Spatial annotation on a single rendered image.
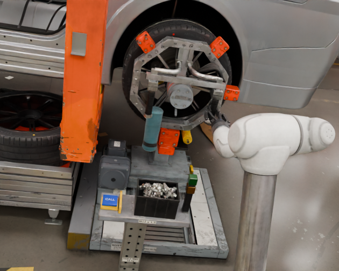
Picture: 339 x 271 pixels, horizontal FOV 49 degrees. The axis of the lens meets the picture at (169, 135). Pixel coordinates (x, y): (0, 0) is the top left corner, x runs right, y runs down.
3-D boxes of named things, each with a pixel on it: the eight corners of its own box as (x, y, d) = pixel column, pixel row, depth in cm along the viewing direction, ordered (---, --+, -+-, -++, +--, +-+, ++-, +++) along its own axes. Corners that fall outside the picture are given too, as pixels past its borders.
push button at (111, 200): (117, 199, 182) (118, 195, 181) (116, 208, 176) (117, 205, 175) (103, 197, 181) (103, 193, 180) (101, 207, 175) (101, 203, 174)
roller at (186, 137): (186, 124, 259) (188, 116, 256) (191, 146, 233) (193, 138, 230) (178, 123, 258) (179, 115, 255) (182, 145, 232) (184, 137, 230)
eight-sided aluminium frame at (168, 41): (212, 129, 237) (233, 45, 211) (213, 134, 232) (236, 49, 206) (126, 119, 229) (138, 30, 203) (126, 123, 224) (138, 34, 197)
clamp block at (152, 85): (156, 85, 199) (157, 76, 197) (156, 92, 191) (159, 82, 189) (147, 84, 198) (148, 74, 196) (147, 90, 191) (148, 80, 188)
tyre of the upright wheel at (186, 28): (182, 130, 266) (245, 58, 242) (185, 148, 245) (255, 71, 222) (103, 79, 242) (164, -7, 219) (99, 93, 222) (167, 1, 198)
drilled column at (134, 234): (136, 263, 207) (147, 205, 187) (136, 278, 199) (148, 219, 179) (118, 262, 206) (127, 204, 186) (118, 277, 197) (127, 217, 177)
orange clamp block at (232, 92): (220, 94, 227) (234, 96, 228) (223, 99, 220) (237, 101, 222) (223, 83, 224) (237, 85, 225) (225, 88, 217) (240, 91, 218)
